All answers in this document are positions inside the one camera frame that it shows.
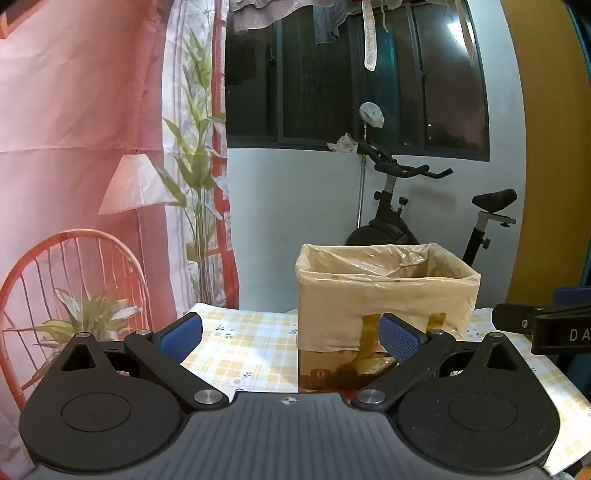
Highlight pink printed backdrop cloth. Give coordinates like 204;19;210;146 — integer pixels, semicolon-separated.
0;0;241;467

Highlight white patterned hanging strip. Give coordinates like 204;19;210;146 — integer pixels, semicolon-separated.
361;0;380;73

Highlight checked floral tablecloth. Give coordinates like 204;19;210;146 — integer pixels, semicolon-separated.
180;302;585;476

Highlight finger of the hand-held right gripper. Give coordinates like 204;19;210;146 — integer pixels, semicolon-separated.
492;303;539;334
554;286;591;306

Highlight black exercise bike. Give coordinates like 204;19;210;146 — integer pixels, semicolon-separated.
345;138;518;268

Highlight grey hanging cloth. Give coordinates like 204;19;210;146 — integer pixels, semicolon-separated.
230;0;320;34

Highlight wooden door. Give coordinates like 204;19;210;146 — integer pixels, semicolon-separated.
501;0;591;310

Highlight cardboard box with plastic liner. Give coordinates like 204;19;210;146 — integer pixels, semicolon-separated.
295;242;482;394

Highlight dark barred window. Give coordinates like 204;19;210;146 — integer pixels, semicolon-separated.
225;0;490;162

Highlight dark blue panel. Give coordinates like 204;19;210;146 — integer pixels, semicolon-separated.
566;0;591;289

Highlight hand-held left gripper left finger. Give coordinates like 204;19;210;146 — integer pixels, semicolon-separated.
58;313;230;411

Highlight white plastic bag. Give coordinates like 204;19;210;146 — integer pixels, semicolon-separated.
359;102;385;128

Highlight crumpled white cloth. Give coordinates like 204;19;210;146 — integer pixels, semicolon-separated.
327;133;359;154

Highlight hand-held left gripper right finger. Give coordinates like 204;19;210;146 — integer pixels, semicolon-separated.
351;313;525;409

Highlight thin metal pole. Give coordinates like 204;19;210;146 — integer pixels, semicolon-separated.
357;121;371;232

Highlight blue-grey hanging cloth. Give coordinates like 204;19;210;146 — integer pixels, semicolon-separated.
314;0;348;45

